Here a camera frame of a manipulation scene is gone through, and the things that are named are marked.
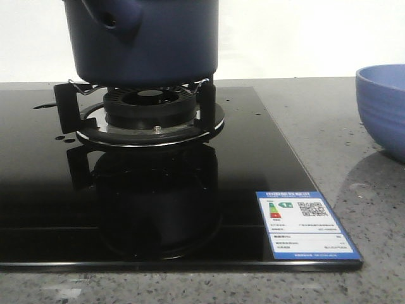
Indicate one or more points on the light blue bowl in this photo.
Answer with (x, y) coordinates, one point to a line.
(380, 100)

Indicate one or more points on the black right pot support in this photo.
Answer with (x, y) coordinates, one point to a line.
(68, 107)

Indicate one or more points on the black right gas burner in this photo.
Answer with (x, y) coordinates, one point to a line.
(140, 118)

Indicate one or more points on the blue white energy label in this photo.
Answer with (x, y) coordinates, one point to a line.
(301, 226)

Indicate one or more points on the dark blue saucepan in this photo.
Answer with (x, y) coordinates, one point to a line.
(143, 43)

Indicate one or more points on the black glass gas stove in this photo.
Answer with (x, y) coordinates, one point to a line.
(67, 207)

